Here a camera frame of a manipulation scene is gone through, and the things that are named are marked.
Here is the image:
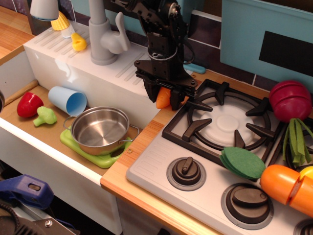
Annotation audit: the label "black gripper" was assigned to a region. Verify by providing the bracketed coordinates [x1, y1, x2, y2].
[134, 57, 198, 110]

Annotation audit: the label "small orange toy carrot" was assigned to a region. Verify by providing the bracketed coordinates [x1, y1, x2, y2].
[156, 87, 170, 109]

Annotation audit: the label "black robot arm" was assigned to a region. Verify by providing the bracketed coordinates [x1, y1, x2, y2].
[114, 0, 198, 110]

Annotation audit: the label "stainless steel pot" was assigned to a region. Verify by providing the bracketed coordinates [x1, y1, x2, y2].
[63, 106, 140, 156]

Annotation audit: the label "green felt carrot leaves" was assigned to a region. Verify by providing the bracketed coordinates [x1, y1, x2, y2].
[220, 147, 266, 180]

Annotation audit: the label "large orange toy carrot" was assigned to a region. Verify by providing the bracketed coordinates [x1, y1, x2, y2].
[260, 164, 313, 217]

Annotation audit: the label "black stove grate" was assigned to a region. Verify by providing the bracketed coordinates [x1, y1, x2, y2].
[162, 79, 284, 165]

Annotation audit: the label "grey toy faucet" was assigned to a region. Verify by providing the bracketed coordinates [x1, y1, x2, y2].
[89, 0, 131, 66]

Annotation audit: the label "grey stove top panel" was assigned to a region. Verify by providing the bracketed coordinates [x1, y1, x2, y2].
[126, 80, 313, 235]

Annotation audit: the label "left black stove knob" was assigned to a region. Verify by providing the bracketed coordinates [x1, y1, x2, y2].
[166, 157, 206, 191]

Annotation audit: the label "black stove knob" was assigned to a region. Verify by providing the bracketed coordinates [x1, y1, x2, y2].
[166, 157, 206, 191]
[293, 219, 313, 235]
[221, 183, 274, 230]

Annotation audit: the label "green plastic cutting board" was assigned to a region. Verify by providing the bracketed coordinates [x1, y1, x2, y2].
[60, 130, 132, 168]

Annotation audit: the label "light blue plastic cup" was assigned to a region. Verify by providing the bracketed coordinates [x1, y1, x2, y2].
[48, 86, 87, 116]

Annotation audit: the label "yellow toy pear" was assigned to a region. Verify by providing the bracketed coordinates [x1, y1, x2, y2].
[71, 33, 87, 51]

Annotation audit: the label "white toy sink unit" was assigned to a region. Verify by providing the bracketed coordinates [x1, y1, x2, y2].
[0, 21, 194, 235]

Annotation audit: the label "teal cabinet with black window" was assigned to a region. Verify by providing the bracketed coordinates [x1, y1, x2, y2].
[220, 0, 313, 91]

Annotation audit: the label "green toy broccoli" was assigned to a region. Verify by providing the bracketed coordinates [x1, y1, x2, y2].
[33, 106, 57, 127]

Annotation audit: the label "yellow toy corn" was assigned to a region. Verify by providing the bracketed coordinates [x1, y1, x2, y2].
[51, 11, 70, 31]

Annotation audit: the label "purple toy beet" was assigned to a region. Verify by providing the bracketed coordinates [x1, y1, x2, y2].
[269, 80, 312, 123]

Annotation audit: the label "red toy pepper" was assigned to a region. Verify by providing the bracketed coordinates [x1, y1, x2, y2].
[17, 92, 44, 118]

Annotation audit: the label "middle black stove knob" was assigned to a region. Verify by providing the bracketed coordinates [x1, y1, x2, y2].
[221, 183, 274, 230]

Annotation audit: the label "green felt beet stems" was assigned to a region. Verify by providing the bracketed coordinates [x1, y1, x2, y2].
[283, 118, 313, 167]

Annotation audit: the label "white lamp shade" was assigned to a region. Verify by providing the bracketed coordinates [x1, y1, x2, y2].
[30, 0, 59, 21]

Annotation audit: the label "yellow toy vegetable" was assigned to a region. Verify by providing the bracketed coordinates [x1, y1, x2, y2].
[300, 166, 313, 181]

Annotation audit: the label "blue clamp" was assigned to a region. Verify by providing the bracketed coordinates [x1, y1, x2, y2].
[0, 174, 54, 210]

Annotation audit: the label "right black stove knob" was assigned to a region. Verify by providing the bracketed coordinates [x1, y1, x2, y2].
[293, 219, 313, 235]

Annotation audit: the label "toy fork blue handle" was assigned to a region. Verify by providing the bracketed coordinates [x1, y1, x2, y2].
[183, 63, 206, 74]

